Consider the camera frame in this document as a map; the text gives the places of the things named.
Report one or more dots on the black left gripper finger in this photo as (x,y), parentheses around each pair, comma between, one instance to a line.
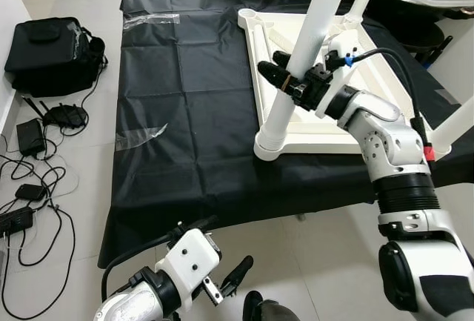
(200,224)
(238,269)

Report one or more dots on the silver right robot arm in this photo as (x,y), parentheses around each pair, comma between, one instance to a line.
(400,165)

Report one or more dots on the yellow rubber band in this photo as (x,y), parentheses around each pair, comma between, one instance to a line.
(285,82)

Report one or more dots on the robot right leg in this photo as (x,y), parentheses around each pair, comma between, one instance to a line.
(270,308)

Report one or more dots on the white plastic table top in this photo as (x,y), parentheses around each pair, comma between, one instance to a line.
(318,139)

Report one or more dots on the black table cloth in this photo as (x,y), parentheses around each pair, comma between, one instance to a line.
(185,150)

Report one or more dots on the clear tape strip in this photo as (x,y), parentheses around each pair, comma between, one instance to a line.
(141,137)
(152,21)

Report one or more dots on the grey tape patch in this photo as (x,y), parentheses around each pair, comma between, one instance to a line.
(447,96)

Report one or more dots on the small black power adapter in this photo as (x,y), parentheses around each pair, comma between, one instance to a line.
(31,191)

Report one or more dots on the black power strip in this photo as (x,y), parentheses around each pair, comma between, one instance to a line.
(16,221)

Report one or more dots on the black carry bag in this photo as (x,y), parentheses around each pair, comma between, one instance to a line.
(55,54)

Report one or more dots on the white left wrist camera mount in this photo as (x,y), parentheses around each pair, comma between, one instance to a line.
(189,262)

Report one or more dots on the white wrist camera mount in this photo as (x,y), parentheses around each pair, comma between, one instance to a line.
(189,262)
(337,47)

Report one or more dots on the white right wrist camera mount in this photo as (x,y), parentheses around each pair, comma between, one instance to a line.
(337,47)

